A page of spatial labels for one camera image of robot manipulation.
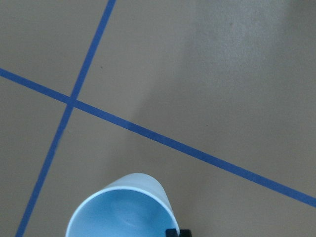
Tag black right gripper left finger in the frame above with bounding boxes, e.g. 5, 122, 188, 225
165, 229, 177, 237

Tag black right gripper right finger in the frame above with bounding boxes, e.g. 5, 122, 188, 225
179, 229, 192, 237

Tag blue cup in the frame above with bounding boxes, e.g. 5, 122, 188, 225
65, 173, 180, 237

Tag blue tape grid lines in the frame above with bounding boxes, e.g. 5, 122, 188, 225
0, 0, 316, 237

